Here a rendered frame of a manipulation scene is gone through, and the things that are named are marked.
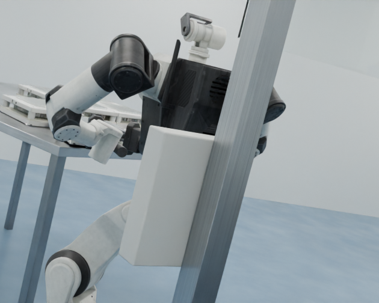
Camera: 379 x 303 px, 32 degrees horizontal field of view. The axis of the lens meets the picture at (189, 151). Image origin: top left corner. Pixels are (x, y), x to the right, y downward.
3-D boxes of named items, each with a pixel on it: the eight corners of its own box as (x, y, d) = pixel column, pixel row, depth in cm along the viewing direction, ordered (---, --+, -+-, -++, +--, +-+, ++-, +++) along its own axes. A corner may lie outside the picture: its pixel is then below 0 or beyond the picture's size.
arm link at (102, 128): (100, 149, 215) (75, 139, 203) (114, 126, 215) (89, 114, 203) (114, 158, 211) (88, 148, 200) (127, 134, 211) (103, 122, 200)
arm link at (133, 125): (125, 119, 231) (153, 128, 226) (139, 121, 240) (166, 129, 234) (117, 154, 233) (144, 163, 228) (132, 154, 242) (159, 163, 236)
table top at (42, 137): (-144, 67, 311) (-143, 61, 310) (38, 92, 398) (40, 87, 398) (57, 156, 222) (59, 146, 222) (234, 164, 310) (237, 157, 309)
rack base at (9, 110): (-1, 110, 266) (0, 104, 266) (50, 117, 283) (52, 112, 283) (27, 125, 249) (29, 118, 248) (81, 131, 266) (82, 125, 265)
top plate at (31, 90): (17, 88, 318) (17, 83, 318) (58, 94, 336) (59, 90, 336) (44, 98, 302) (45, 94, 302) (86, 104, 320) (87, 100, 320)
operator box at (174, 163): (117, 254, 126) (148, 124, 123) (187, 256, 136) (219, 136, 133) (132, 266, 122) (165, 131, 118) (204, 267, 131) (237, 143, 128)
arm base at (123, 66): (134, 111, 175) (163, 86, 170) (96, 86, 168) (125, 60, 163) (133, 76, 186) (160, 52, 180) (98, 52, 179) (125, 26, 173)
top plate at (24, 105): (1, 98, 265) (2, 94, 265) (53, 106, 282) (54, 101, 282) (30, 112, 248) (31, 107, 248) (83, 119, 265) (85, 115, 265)
